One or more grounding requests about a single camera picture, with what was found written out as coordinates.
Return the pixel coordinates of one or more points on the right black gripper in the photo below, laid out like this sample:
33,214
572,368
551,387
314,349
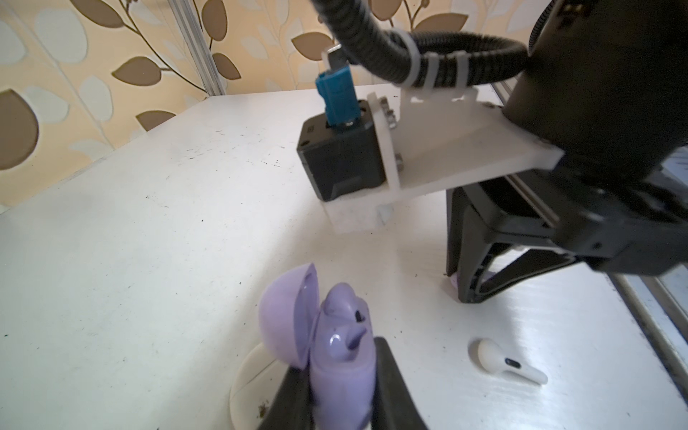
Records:
563,220

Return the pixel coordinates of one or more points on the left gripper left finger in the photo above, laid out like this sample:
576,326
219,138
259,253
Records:
291,407

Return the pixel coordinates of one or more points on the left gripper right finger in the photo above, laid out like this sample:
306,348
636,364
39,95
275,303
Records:
393,406

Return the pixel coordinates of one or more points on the purple earbud charging case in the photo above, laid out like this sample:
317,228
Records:
289,313

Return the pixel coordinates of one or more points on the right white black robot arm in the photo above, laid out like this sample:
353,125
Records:
549,152

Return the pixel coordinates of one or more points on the white earbud charging case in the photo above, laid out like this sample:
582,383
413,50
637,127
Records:
257,382

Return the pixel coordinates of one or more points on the white earbud right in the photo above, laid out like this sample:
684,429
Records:
495,361

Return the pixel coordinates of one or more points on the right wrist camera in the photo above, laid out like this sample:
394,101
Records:
339,149

